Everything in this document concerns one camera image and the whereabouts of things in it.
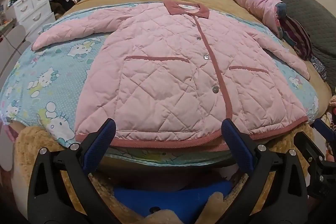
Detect pink quilted jacket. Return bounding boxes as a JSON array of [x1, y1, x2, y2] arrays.
[[32, 1, 310, 150]]

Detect tan bed cover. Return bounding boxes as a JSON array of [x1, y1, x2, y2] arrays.
[[11, 0, 331, 223]]

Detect blue Hello Kitty blanket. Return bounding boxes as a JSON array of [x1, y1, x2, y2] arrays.
[[1, 2, 322, 166]]

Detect grey quilted headboard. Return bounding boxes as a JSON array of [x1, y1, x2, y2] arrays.
[[282, 0, 336, 92]]

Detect blue garment below gripper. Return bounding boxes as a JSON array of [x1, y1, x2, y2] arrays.
[[113, 180, 232, 223]]

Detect white drawer chest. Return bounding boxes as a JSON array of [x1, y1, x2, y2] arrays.
[[13, 0, 55, 44]]

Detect striped dark garment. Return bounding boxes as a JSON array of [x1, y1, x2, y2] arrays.
[[279, 16, 313, 61]]

